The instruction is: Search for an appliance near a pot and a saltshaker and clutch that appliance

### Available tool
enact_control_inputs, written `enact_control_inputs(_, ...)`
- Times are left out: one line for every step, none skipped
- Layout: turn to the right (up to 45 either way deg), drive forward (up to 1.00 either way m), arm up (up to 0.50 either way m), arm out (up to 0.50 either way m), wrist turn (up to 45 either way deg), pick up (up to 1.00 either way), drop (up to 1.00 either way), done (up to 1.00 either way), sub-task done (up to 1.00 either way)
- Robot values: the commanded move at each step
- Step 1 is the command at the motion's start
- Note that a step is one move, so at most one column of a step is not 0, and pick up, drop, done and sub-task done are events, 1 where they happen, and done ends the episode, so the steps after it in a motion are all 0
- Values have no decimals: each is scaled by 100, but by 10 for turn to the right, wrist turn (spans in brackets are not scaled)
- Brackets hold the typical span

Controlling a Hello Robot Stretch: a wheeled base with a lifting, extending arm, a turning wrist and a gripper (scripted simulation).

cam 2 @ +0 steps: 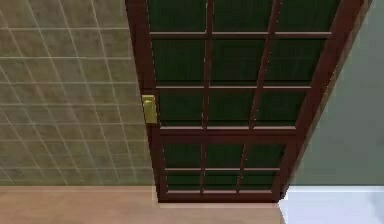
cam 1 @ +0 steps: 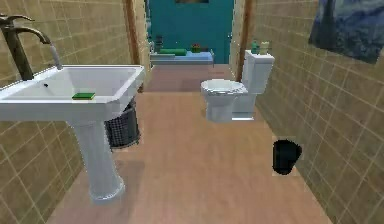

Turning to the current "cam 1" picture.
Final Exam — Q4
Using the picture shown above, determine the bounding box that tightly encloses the dark mesh laundry basket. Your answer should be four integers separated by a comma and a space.
104, 99, 141, 150

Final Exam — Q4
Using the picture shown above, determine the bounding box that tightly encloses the bronze faucet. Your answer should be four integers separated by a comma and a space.
0, 13, 63, 82

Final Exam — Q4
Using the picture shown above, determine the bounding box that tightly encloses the green bottle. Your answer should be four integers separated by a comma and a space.
250, 38, 261, 55

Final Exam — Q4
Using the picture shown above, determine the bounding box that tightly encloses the white toilet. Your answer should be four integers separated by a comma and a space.
200, 49, 276, 123

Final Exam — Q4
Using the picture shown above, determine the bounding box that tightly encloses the green pillow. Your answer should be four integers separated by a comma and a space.
158, 48, 188, 57

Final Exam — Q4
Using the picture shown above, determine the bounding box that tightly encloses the dark window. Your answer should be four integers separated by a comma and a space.
174, 0, 210, 5

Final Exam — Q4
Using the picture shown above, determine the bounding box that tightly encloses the white pedestal sink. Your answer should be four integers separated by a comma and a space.
0, 64, 147, 205

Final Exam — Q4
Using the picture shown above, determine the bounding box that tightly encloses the blue framed painting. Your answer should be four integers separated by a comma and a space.
308, 0, 384, 65

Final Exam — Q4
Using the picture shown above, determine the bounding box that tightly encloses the black bin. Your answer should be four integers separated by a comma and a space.
272, 139, 303, 176

